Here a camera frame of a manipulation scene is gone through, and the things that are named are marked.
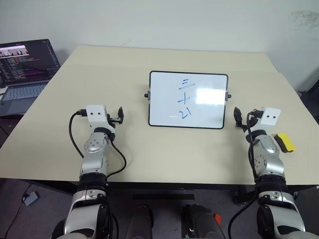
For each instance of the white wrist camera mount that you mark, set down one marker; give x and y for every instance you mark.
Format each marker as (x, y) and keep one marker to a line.
(96, 117)
(270, 117)

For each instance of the black-framed tabletop whiteboard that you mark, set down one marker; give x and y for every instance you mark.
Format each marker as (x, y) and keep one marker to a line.
(187, 99)

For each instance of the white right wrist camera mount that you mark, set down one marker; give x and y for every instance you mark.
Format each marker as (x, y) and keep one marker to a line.
(270, 117)

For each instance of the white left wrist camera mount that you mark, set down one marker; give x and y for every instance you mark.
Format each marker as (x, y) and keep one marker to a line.
(96, 117)

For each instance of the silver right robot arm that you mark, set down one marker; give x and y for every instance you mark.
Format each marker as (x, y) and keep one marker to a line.
(271, 164)

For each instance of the yellow and black eraser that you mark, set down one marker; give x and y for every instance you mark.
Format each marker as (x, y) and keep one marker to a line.
(286, 142)

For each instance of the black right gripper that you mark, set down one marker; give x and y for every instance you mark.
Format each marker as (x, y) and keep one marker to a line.
(253, 119)

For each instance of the black table frame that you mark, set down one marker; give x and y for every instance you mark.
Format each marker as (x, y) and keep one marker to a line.
(174, 186)

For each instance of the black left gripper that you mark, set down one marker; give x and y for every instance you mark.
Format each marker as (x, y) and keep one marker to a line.
(112, 119)

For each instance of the open grey laptop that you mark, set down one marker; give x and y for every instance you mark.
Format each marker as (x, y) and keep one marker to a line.
(25, 74)

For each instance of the grey box on floor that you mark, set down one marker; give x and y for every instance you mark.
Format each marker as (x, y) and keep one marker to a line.
(31, 198)

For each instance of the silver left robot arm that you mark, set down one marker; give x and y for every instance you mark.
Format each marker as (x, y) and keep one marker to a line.
(93, 161)

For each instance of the dark rounded shape red tab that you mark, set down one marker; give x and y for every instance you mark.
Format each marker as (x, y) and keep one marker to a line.
(202, 221)

